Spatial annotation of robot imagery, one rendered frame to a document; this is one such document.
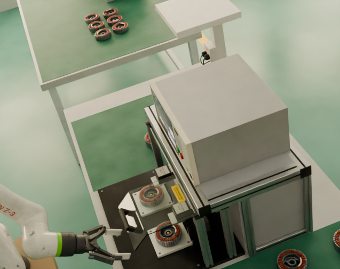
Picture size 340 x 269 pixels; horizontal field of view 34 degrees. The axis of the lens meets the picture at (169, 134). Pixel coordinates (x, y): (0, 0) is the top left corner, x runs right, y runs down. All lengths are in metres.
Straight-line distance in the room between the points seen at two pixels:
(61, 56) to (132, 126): 1.02
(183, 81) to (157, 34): 1.57
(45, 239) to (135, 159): 0.81
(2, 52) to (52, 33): 1.77
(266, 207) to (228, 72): 0.54
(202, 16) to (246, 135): 1.05
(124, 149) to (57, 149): 1.47
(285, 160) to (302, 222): 0.31
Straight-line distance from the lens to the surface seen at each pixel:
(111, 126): 3.01
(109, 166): 2.76
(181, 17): 2.89
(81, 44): 3.87
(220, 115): 1.98
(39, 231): 2.14
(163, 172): 2.38
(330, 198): 2.43
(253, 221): 2.12
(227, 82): 2.14
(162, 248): 2.28
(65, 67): 3.66
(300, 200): 2.16
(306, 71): 4.48
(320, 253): 2.24
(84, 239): 2.18
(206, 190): 1.99
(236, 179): 2.01
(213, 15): 2.86
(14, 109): 4.88
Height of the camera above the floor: 2.53
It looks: 39 degrees down
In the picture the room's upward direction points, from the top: 14 degrees counter-clockwise
